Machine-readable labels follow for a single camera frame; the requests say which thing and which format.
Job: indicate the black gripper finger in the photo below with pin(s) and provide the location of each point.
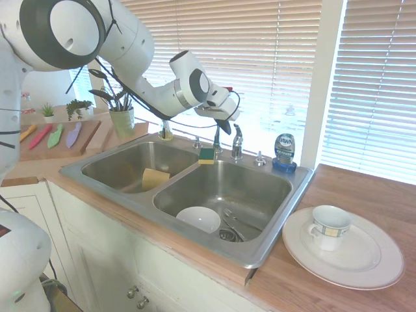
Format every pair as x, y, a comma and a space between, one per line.
228, 129
221, 123

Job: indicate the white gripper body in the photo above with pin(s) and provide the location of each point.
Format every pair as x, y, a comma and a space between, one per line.
221, 110

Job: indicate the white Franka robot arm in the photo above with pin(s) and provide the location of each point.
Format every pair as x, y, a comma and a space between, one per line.
130, 42

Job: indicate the chrome sink soap pump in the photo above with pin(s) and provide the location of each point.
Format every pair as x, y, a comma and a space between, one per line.
197, 143

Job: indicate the yellow and green sponge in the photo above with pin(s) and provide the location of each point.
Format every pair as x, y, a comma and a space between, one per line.
206, 156

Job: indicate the small chrome sink cap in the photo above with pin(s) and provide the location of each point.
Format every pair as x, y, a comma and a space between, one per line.
259, 159

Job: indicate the blue Dawn dish soap bottle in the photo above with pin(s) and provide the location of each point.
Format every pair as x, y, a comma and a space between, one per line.
284, 151

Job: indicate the wide white window blind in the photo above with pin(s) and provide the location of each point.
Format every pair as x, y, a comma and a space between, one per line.
253, 58

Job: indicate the stainless steel double sink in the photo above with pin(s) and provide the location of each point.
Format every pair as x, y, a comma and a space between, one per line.
253, 195

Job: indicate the metal fork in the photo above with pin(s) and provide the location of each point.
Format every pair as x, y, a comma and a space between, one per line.
232, 219

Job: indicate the white ceramic bowl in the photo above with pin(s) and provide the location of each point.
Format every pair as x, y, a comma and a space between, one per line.
198, 219

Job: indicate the green utensil holder pot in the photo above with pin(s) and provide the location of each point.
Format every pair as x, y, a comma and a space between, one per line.
122, 122

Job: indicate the metal basin drain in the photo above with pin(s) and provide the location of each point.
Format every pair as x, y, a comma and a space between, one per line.
231, 235

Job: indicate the black slotted spatula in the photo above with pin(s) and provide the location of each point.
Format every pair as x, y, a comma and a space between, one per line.
100, 94

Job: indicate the wooden cutting board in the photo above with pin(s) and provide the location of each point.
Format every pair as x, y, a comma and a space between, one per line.
87, 136

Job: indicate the white patterned teacup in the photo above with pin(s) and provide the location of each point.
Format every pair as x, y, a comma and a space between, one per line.
330, 227

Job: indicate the trailing green potted plant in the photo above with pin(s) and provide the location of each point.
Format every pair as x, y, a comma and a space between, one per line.
78, 107

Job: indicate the purple plastic knife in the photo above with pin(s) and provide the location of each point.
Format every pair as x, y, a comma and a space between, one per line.
73, 136

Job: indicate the narrow white window blind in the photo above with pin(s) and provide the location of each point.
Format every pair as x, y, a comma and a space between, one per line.
373, 81

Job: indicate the green plastic knife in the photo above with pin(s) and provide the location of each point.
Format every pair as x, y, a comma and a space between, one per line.
55, 136

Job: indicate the white base cabinets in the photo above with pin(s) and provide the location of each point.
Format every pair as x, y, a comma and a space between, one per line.
113, 253

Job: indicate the small spiky potted plant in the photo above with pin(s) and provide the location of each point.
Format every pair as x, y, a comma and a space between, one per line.
48, 112

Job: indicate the red plastic knife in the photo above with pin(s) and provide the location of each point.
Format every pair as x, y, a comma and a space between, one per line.
40, 136

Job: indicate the large white dinner plate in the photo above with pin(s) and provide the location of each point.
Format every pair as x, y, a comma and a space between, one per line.
357, 263

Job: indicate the round metal cabinet knob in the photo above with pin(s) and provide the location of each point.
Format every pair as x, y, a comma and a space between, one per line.
142, 302
132, 292

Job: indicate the orange plastic knife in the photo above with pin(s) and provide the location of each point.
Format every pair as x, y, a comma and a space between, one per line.
28, 132

